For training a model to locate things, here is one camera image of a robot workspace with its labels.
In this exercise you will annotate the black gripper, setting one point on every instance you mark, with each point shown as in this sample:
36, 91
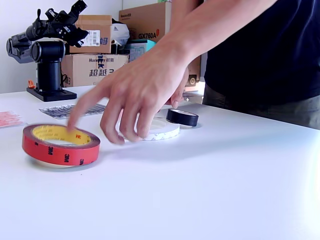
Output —
58, 26

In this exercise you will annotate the red 3M tape roll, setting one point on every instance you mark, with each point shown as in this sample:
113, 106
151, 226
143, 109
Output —
60, 153

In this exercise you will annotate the white tape roll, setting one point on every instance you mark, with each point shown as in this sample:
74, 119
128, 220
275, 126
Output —
165, 131

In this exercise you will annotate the black tape roll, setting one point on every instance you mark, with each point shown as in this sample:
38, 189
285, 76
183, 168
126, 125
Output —
182, 120

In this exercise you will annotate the person's left forearm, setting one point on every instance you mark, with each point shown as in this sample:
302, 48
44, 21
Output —
200, 30

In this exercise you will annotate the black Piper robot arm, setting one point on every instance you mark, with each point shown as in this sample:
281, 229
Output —
48, 72

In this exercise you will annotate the person's left hand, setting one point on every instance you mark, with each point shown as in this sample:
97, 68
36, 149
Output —
140, 82

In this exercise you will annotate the cardboard box with shipping label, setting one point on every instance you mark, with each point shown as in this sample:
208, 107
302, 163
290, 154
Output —
100, 22

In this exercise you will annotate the cardboard box with blue print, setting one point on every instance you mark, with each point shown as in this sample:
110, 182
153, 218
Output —
82, 72

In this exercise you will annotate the white plastic bag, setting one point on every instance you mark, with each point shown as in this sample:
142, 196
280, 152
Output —
120, 31

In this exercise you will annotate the teal product box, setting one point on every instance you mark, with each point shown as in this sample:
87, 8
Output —
140, 48

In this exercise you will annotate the orange clamp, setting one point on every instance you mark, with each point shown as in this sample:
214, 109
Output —
30, 84

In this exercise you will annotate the large GX760A cardboard box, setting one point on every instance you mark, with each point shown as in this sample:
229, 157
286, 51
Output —
145, 22

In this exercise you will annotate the black scribbled paper sheet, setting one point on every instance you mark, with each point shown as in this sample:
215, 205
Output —
57, 112

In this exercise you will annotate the red scribbled paper sheet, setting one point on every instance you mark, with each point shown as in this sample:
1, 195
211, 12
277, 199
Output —
10, 118

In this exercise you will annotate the person in green shorts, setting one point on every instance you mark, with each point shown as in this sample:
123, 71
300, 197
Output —
262, 62

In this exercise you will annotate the wrist camera board on bracket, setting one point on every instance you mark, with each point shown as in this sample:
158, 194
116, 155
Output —
78, 7

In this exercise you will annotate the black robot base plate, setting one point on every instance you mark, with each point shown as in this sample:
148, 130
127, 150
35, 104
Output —
53, 96

